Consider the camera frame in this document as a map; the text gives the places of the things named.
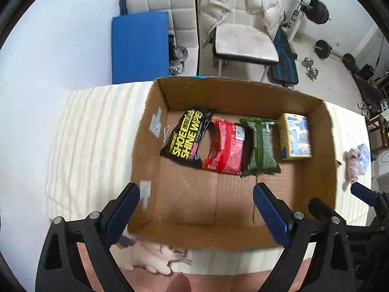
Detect lilac fluffy cloth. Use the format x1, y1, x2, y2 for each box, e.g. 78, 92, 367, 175
346, 148, 363, 184

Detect yellow blue tissue pack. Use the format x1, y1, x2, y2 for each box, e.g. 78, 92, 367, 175
278, 113, 312, 160

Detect black shoe wipes packet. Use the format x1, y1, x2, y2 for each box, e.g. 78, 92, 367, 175
160, 108, 213, 169

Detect wooden chair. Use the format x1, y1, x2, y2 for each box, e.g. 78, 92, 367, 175
366, 114, 388, 154

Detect green snack packet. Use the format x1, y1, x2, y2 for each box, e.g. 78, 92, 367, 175
239, 117, 282, 177

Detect brown cardboard box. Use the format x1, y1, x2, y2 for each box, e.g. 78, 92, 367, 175
127, 77, 337, 250

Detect striped cream table mat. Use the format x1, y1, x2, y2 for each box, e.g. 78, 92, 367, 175
46, 77, 369, 275

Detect chrome dumbbell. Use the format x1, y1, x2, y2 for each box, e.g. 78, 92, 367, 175
301, 57, 318, 81

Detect red snack packet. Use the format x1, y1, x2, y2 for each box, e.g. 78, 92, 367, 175
202, 116, 245, 175

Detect blue weight bench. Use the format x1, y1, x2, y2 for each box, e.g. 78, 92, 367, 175
270, 27, 299, 86

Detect black barbell plates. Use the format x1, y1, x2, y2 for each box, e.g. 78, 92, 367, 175
305, 0, 329, 24

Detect beige chair with jacket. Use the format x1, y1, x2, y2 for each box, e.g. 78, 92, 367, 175
198, 0, 286, 83

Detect white puffer jacket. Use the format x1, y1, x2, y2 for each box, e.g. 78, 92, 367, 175
199, 0, 284, 47

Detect blue foam mat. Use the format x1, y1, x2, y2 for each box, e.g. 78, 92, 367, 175
111, 11, 169, 84

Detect beige padded chair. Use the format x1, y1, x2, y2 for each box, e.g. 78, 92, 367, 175
119, 0, 200, 76

